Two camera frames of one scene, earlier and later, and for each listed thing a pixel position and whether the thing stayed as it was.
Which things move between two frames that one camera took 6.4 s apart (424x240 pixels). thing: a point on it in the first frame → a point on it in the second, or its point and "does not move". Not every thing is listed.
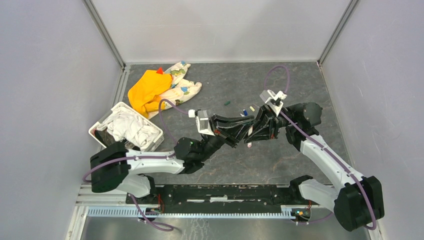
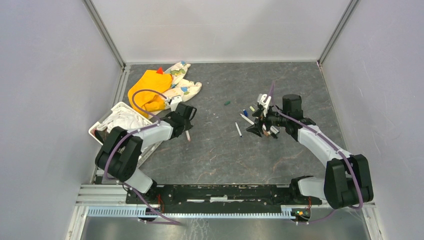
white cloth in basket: [124, 124] does not move
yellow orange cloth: [145, 89] does not move
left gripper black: [232, 131] → [188, 125]
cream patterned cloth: [180, 89] does not move
